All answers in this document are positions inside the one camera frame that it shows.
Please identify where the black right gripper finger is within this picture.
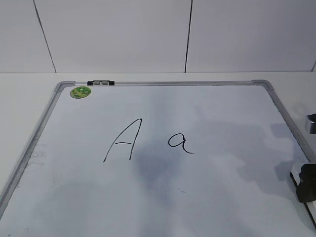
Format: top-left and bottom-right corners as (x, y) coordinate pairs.
(296, 163), (316, 203)

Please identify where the white board eraser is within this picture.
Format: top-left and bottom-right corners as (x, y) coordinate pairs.
(290, 162), (316, 227)

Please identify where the round green magnet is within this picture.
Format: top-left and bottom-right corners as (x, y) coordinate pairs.
(70, 86), (91, 99)

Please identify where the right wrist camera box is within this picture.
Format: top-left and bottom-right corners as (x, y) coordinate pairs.
(305, 113), (316, 134)

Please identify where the white board with grey frame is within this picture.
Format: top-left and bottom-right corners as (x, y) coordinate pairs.
(0, 80), (316, 237)

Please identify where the black hanger clip on frame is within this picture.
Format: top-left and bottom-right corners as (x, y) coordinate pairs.
(87, 80), (115, 86)

